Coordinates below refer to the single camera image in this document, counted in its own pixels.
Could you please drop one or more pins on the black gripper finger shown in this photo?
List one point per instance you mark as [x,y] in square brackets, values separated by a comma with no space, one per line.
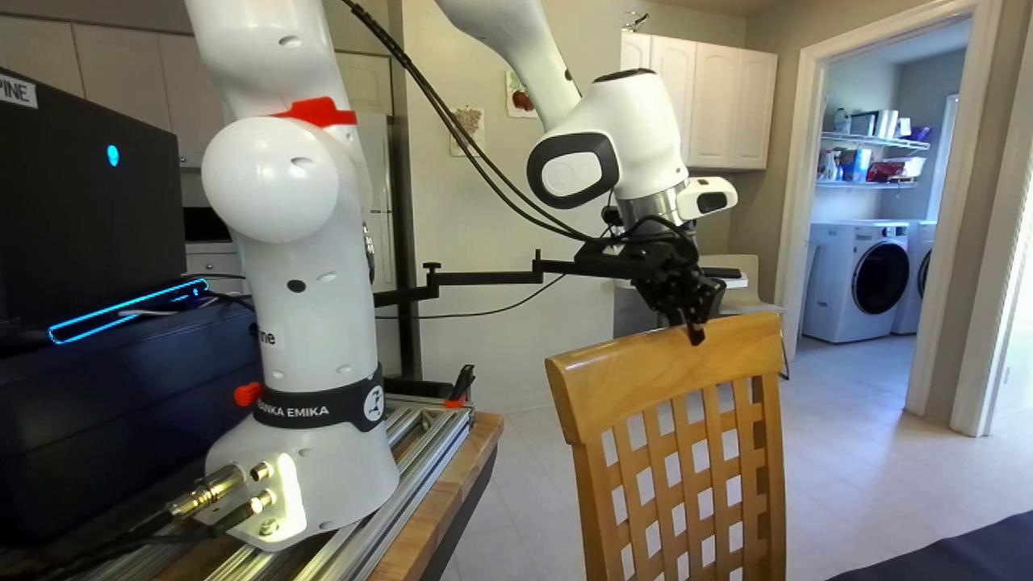
[714,292]
[694,316]

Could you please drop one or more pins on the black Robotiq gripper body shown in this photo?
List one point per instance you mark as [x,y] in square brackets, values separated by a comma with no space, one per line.
[664,255]

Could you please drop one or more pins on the wooden lattice-back chair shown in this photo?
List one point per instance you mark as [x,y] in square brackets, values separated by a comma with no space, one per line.
[656,377]

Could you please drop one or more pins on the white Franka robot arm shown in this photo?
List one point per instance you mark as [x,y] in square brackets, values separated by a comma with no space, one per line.
[302,268]

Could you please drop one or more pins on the white washing machine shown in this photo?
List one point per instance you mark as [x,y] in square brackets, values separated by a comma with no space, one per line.
[844,280]

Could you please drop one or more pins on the white dryer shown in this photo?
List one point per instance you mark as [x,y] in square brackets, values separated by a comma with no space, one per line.
[925,268]

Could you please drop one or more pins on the black vertical stand pole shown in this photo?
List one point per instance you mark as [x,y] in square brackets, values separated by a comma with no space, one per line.
[405,268]

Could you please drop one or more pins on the black clamp with orange tips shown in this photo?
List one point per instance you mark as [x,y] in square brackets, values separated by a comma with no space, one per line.
[431,388]

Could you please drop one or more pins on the dark blue flat object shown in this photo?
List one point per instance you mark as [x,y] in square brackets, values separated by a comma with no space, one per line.
[958,552]

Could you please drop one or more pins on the dark blue controller box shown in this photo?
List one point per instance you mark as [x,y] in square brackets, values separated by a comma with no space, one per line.
[108,407]

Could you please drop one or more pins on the black computer tower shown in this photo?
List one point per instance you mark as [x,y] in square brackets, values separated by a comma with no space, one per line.
[74,213]

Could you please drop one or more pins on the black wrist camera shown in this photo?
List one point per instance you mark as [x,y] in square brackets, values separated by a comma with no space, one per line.
[607,258]

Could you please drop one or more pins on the white door frame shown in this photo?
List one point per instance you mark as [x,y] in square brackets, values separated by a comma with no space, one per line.
[801,161]

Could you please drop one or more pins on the white wall cabinets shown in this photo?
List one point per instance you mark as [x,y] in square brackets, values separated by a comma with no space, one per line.
[720,109]

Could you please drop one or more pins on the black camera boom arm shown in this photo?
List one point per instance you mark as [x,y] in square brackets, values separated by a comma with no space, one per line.
[485,275]

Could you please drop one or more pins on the wall shelf with supplies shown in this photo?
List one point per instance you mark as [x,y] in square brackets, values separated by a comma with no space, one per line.
[872,161]

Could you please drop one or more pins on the red fruit wall picture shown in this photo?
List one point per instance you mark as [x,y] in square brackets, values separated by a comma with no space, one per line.
[522,98]

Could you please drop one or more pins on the brown wall picture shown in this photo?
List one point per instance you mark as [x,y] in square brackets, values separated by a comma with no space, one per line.
[469,133]

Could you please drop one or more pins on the aluminium rail platform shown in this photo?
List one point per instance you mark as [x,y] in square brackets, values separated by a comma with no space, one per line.
[413,452]

